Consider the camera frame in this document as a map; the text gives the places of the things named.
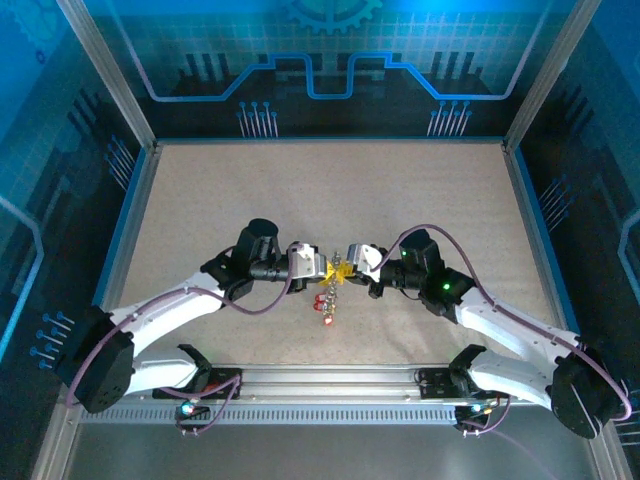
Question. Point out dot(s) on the bunch of keys and rings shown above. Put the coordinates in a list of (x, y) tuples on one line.
[(330, 300)]

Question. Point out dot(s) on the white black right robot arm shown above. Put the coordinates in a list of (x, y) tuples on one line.
[(510, 325)]

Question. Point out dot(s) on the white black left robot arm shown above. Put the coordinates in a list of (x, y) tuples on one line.
[(160, 310)]

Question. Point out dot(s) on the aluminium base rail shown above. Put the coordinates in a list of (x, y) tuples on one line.
[(325, 382)]

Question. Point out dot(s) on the aluminium frame post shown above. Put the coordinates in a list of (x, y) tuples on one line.
[(115, 80), (550, 75)]

